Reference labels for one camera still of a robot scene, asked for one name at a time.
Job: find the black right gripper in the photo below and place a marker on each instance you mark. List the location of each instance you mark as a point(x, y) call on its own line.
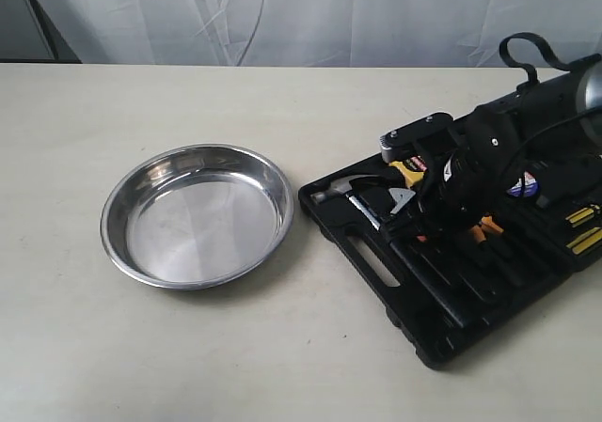
point(469, 182)

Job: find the adjustable wrench black handle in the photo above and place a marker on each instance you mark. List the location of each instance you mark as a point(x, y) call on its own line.
point(400, 196)

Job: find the black plastic tool case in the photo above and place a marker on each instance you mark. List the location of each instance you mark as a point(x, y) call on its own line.
point(533, 241)

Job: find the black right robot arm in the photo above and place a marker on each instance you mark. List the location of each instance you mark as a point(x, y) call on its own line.
point(559, 118)

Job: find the yellow tape measure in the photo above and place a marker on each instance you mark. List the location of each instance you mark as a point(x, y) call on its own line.
point(412, 169)

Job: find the electrical tape roll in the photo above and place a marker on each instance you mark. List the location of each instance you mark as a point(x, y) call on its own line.
point(526, 187)

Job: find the white backdrop curtain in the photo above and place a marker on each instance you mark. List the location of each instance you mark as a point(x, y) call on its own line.
point(318, 33)

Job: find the round stainless steel tray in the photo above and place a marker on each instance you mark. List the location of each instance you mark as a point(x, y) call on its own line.
point(197, 217)

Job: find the yellow handled pliers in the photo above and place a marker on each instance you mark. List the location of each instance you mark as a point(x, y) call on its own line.
point(486, 234)

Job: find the claw hammer black handle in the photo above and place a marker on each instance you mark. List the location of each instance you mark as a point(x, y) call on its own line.
point(344, 186)

